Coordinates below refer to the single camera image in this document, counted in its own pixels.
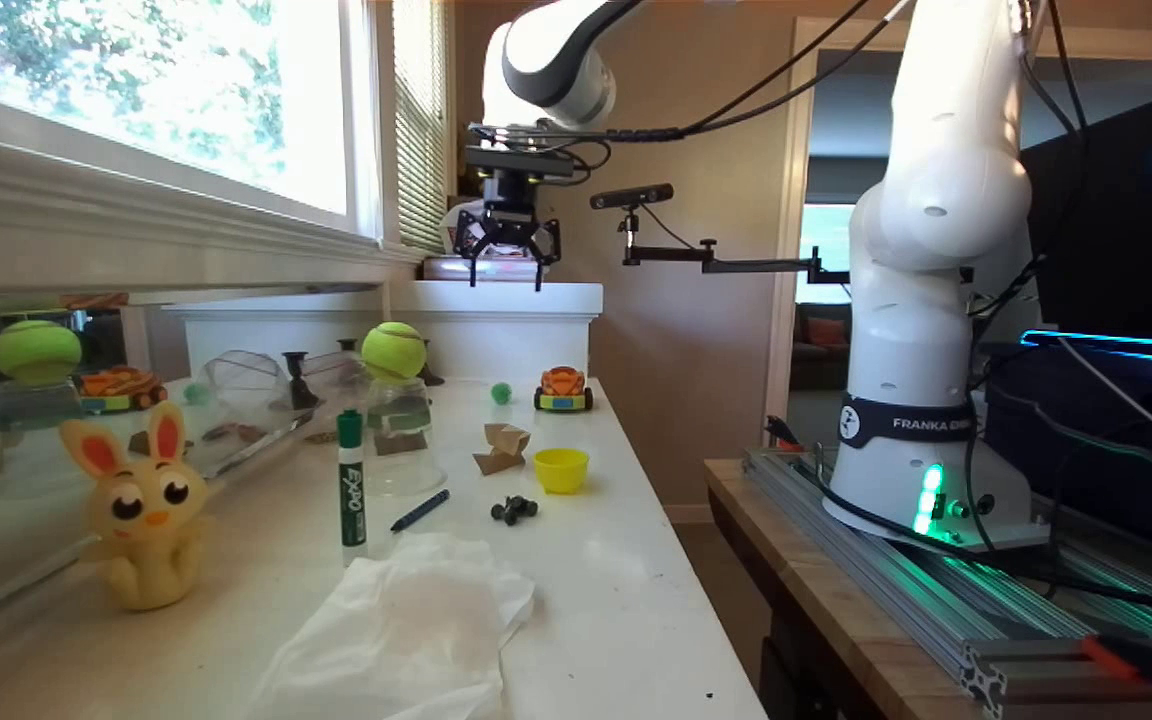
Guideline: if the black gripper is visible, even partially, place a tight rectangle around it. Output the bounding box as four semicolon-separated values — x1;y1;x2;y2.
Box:
453;172;570;296

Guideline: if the orange toy car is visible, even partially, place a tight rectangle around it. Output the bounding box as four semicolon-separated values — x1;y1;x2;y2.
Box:
531;362;597;416

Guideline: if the green tennis ball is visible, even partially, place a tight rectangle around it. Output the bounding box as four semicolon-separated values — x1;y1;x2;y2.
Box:
355;316;432;387

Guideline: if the white window blind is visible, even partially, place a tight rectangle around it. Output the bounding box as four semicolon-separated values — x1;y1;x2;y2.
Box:
389;0;453;256

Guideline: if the dark metal candle holder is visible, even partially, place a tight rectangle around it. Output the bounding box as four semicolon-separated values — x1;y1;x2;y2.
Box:
285;348;326;412

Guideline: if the small black toy piece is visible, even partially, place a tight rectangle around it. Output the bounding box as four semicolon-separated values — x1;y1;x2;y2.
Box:
487;491;540;526

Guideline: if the dark blue pen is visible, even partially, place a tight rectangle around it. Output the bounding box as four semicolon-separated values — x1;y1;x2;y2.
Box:
389;488;453;535

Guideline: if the green capped whiteboard marker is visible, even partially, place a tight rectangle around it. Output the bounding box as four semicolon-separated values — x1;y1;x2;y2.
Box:
332;402;374;553

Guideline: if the clear wine glass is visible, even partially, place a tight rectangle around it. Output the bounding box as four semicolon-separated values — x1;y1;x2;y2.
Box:
183;342;301;453

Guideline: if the white crumpled cloth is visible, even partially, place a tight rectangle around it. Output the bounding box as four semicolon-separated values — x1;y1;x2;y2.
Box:
244;533;544;720

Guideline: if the yellow plush bunny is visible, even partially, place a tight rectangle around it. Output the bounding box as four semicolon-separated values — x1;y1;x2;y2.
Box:
62;394;215;617

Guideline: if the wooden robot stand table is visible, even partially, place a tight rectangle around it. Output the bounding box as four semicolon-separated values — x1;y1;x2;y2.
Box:
704;455;1152;720

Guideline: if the black computer monitor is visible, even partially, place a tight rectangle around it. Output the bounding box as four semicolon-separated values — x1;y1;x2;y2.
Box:
1016;76;1152;342

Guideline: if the blue lit computer case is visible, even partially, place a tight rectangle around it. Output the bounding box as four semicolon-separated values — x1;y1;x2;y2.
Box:
985;322;1152;572

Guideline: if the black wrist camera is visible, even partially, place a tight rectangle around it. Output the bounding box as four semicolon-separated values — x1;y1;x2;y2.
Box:
462;119;585;175

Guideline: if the black stereo camera bar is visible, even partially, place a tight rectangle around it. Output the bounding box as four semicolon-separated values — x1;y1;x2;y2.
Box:
590;179;678;216

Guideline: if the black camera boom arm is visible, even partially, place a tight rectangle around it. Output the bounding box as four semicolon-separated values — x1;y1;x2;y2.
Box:
617;204;854;286

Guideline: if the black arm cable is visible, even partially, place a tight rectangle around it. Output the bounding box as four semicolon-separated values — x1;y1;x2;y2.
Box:
560;0;920;146

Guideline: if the aluminium rail frame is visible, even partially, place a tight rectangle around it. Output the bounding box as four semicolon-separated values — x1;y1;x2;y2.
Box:
740;443;1152;710

